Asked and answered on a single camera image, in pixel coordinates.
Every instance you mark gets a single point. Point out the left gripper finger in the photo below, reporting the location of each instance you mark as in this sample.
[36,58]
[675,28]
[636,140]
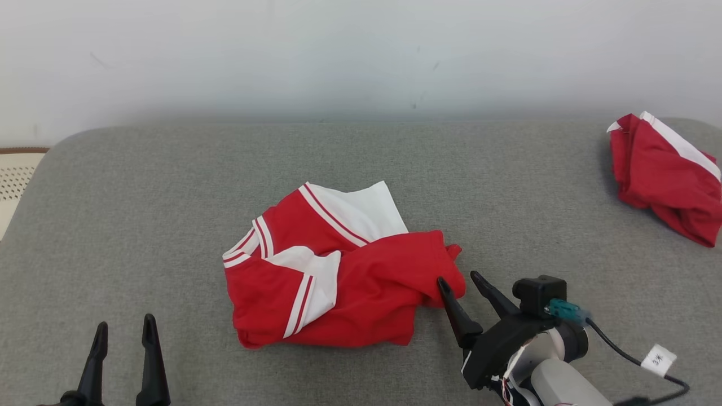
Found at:
[93,372]
[152,372]

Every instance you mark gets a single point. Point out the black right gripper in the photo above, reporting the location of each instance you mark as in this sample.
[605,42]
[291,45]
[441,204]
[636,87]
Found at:
[496,349]

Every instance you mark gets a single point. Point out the red Bulls 23 jersey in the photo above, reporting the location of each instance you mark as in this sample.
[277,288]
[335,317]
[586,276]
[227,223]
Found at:
[361,293]

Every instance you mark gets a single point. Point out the red shorts with white stripe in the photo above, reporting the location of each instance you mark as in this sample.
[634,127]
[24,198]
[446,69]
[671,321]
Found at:
[660,180]

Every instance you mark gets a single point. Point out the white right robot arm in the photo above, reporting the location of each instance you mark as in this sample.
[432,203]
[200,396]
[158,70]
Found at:
[564,383]

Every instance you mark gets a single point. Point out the white perforated laundry basket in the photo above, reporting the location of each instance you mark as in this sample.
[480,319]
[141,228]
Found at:
[14,175]

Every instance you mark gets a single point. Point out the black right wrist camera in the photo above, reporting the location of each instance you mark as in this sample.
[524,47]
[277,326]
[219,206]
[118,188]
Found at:
[536,293]

